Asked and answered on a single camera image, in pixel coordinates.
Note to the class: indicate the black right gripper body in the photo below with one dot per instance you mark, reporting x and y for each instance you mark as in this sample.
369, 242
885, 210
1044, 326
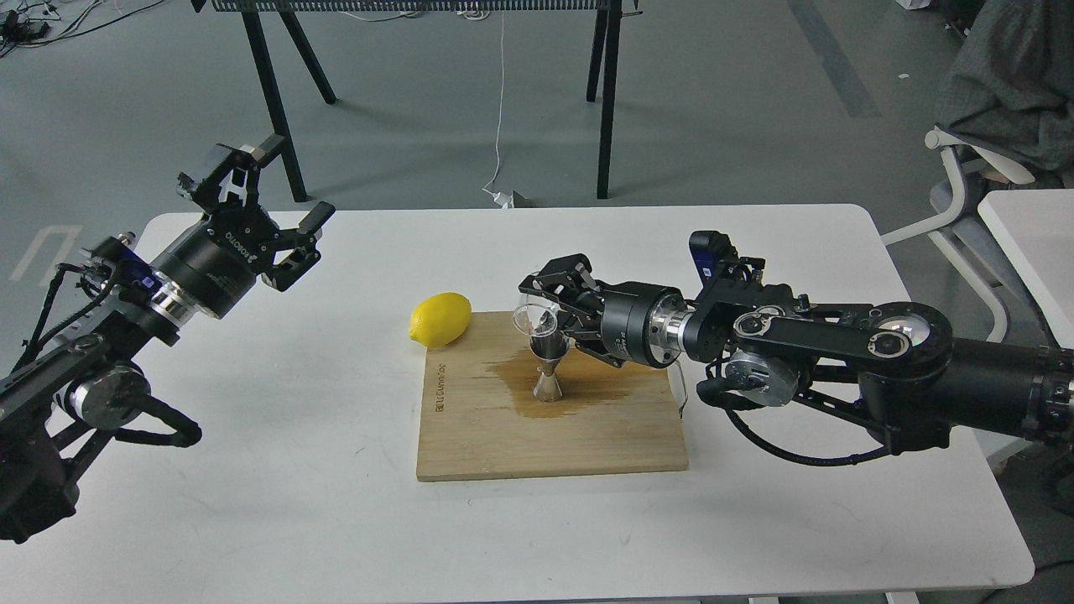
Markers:
634, 322

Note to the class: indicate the white office chair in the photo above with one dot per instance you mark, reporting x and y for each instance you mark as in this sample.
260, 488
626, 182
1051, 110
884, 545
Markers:
958, 230

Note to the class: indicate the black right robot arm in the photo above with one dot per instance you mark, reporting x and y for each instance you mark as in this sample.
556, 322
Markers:
896, 369

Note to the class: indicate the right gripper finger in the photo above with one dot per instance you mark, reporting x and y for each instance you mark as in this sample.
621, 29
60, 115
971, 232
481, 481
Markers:
586, 340
567, 282

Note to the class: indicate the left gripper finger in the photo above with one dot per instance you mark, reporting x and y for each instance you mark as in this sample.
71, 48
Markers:
291, 253
227, 182

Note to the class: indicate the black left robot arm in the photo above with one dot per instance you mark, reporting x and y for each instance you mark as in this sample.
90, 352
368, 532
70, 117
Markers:
76, 388

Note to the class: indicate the person in grey jacket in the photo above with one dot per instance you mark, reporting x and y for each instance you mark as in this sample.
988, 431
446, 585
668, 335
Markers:
1010, 87

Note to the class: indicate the steel double jigger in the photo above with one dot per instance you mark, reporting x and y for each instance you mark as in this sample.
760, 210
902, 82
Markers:
548, 369

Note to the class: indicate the clear glass measuring cup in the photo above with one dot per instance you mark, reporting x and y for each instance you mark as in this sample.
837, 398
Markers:
536, 316

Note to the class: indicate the bamboo cutting board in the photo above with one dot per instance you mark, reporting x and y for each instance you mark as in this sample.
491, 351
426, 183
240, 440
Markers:
479, 418

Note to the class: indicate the yellow lemon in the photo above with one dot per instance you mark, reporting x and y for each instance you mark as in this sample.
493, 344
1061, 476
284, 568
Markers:
440, 320

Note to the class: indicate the white side table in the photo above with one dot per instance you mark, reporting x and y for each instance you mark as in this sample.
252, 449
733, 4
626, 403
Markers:
1034, 227

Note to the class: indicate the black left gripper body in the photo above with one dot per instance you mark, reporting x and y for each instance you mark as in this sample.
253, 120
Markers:
218, 260

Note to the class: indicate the black metal frame table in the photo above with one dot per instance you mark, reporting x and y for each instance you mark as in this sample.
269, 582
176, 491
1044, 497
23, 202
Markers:
331, 58

